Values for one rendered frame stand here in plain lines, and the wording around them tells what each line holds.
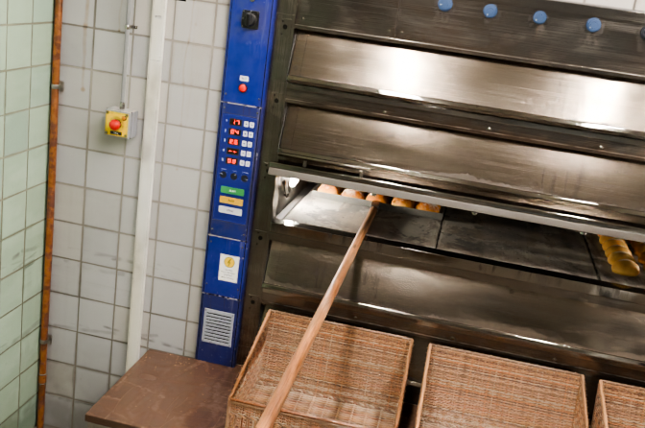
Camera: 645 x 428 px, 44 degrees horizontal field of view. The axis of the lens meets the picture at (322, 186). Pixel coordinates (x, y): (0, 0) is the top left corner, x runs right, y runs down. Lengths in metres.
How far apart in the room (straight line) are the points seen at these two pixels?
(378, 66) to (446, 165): 0.41
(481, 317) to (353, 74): 0.98
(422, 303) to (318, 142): 0.70
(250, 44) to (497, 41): 0.84
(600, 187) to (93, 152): 1.84
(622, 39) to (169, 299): 1.89
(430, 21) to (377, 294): 0.99
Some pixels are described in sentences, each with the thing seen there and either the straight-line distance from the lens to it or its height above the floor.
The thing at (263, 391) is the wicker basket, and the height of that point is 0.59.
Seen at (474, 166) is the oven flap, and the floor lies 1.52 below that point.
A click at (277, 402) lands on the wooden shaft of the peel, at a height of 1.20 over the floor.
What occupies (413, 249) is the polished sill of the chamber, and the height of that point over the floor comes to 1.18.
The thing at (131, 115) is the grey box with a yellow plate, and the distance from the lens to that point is 2.99.
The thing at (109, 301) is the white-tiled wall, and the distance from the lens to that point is 3.32.
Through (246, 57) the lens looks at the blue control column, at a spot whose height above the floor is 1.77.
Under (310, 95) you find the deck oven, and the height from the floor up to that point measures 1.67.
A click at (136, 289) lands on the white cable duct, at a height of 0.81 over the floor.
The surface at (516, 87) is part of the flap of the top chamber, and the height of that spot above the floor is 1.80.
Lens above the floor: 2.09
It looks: 15 degrees down
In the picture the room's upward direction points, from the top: 8 degrees clockwise
